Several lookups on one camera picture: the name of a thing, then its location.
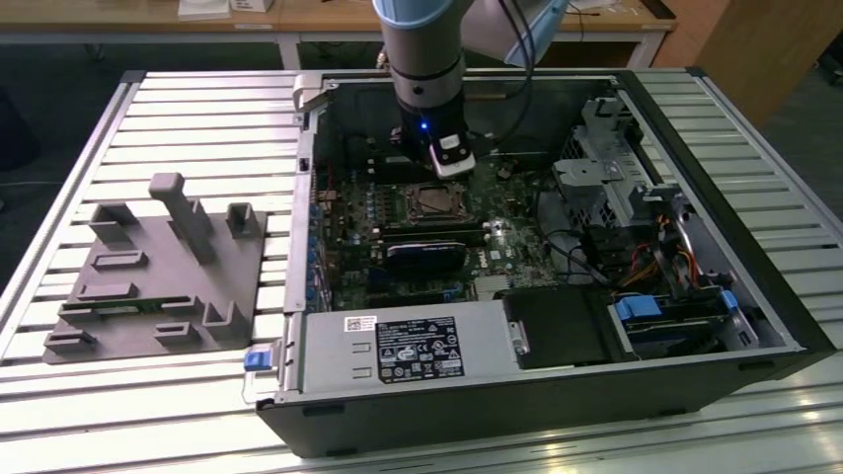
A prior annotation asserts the silver CPU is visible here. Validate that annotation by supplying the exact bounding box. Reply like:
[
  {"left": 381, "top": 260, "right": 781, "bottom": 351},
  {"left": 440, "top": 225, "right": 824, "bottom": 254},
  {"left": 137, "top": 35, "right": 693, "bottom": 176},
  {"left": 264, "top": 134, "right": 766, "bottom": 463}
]
[{"left": 417, "top": 190, "right": 456, "bottom": 212}]

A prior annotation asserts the metal socket cover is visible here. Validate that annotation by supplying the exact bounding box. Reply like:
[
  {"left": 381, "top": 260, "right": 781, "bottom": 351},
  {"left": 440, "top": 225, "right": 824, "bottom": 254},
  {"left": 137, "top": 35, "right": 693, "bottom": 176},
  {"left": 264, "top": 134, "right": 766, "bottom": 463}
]
[{"left": 404, "top": 183, "right": 470, "bottom": 221}]

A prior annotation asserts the CPU socket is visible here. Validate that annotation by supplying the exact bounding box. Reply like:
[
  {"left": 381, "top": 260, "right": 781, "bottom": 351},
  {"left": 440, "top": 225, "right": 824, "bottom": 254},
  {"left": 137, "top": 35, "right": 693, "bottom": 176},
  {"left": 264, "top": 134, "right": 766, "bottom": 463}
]
[{"left": 398, "top": 181, "right": 473, "bottom": 223}]

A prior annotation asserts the black plastic bay cover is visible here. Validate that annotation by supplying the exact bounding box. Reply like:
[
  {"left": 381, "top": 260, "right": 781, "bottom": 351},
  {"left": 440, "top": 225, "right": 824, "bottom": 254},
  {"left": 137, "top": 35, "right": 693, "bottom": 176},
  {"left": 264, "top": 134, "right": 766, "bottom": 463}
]
[{"left": 498, "top": 284, "right": 626, "bottom": 372}]

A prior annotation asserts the graphics card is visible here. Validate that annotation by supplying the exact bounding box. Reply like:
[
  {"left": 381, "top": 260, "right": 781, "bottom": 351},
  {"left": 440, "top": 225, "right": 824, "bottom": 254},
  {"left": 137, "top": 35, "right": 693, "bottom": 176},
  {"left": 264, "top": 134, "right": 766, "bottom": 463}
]
[{"left": 384, "top": 240, "right": 466, "bottom": 278}]

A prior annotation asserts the wooden desk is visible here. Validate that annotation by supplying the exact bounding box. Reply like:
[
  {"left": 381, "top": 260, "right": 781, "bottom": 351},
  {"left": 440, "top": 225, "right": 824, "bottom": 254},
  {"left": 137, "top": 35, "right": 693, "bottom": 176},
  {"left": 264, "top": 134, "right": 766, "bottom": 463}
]
[{"left": 0, "top": 0, "right": 677, "bottom": 70}]

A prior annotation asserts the grey metal drive cage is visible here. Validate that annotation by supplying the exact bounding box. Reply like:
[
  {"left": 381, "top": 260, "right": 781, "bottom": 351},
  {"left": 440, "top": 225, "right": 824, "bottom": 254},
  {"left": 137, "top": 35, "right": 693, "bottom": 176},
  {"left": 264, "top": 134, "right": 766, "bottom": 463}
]
[{"left": 545, "top": 96, "right": 698, "bottom": 231}]

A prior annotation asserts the green motherboard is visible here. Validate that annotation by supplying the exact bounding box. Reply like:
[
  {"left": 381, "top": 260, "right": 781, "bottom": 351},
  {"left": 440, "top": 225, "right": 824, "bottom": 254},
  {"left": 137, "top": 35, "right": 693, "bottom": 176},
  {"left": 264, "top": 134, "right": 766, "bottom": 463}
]
[{"left": 313, "top": 161, "right": 562, "bottom": 313}]

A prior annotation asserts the silver chipset heat sink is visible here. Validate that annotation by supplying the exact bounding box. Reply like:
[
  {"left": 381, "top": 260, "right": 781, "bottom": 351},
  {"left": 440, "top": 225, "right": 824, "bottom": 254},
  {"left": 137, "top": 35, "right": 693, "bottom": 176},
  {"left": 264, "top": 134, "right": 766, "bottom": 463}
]
[{"left": 474, "top": 275, "right": 513, "bottom": 298}]

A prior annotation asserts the white box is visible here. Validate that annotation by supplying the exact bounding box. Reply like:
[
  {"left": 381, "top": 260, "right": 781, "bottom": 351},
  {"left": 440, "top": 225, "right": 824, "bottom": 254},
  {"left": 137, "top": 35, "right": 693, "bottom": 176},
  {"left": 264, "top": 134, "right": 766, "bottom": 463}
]
[{"left": 176, "top": 0, "right": 233, "bottom": 22}]

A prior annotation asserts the grey power supply unit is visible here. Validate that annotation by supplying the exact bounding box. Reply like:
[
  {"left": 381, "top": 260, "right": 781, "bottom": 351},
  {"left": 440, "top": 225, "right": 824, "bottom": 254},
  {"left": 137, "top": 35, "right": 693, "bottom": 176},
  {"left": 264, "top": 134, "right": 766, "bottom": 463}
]
[{"left": 274, "top": 304, "right": 518, "bottom": 402}]

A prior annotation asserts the grey parts rack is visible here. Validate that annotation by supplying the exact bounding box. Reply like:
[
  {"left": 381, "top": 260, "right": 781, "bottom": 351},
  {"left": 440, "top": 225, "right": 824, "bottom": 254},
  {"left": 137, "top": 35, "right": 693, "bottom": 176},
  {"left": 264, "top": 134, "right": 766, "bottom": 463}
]
[{"left": 40, "top": 172, "right": 269, "bottom": 365}]

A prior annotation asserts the blue disk carrier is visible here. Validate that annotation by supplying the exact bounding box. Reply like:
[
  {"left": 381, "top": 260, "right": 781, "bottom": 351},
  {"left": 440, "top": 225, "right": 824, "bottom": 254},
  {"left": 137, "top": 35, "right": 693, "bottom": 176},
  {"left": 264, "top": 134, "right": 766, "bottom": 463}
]
[{"left": 605, "top": 290, "right": 742, "bottom": 356}]

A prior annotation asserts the blue case latch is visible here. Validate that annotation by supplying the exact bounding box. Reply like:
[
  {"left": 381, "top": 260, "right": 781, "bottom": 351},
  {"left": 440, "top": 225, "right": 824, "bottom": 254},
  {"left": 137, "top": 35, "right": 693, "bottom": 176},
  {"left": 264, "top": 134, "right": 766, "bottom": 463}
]
[{"left": 241, "top": 347, "right": 276, "bottom": 372}]

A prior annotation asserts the wooden cabinet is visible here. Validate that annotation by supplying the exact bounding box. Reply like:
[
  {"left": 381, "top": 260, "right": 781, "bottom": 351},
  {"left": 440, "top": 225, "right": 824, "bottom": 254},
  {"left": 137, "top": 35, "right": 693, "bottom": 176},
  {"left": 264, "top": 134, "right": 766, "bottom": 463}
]
[{"left": 648, "top": 0, "right": 843, "bottom": 128}]

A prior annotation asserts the green RAM stick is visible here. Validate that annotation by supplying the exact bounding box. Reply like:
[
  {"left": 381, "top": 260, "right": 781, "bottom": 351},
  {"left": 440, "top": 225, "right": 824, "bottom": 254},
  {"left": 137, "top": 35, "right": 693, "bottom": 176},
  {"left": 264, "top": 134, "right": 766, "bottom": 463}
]
[{"left": 61, "top": 297, "right": 198, "bottom": 315}]

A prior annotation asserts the black PC case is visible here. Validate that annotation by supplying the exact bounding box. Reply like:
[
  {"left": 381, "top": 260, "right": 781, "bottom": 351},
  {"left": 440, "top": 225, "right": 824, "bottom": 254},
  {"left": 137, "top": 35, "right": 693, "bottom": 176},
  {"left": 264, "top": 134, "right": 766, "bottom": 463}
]
[{"left": 254, "top": 68, "right": 837, "bottom": 458}]

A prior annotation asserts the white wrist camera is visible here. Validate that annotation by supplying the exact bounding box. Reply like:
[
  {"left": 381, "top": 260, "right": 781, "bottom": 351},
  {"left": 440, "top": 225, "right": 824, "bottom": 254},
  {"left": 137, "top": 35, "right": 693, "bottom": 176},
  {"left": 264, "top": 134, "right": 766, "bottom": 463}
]
[{"left": 428, "top": 133, "right": 476, "bottom": 179}]

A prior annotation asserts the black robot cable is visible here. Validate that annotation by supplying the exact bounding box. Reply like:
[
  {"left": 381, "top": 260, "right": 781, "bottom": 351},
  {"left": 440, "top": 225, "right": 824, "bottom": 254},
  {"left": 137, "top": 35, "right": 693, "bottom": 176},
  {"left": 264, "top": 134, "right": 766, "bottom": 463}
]
[{"left": 482, "top": 0, "right": 538, "bottom": 149}]

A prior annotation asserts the orange wire bundle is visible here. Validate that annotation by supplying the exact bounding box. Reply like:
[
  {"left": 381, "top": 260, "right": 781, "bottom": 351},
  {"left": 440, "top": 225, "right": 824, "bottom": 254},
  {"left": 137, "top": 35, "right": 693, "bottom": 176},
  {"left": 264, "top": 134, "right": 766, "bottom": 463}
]
[{"left": 614, "top": 244, "right": 702, "bottom": 297}]

